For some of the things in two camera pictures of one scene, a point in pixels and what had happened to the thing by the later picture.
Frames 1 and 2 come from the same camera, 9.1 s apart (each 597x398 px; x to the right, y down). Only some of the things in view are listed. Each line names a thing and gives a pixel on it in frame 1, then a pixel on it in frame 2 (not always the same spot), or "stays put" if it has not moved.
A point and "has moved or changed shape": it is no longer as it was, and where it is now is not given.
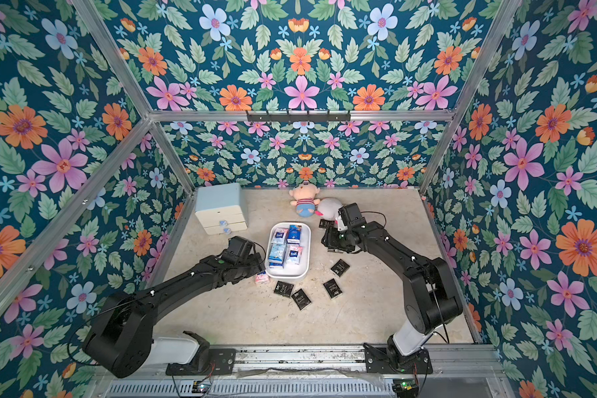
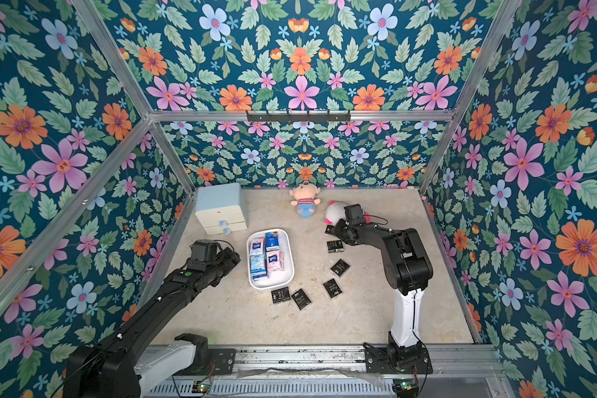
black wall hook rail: [298, 118] stays put
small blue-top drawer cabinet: [221, 209] stays put
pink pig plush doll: [305, 201] stays put
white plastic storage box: [300, 271] → [270, 259]
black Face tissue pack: [301, 299] stays put
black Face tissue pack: [332, 288] stays put
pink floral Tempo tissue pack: [279, 235] → [256, 245]
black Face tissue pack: [326, 224] has moved or changed shape
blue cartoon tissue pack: [293, 235] → [272, 242]
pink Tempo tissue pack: [293, 253] → [273, 260]
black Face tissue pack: [340, 268] stays put
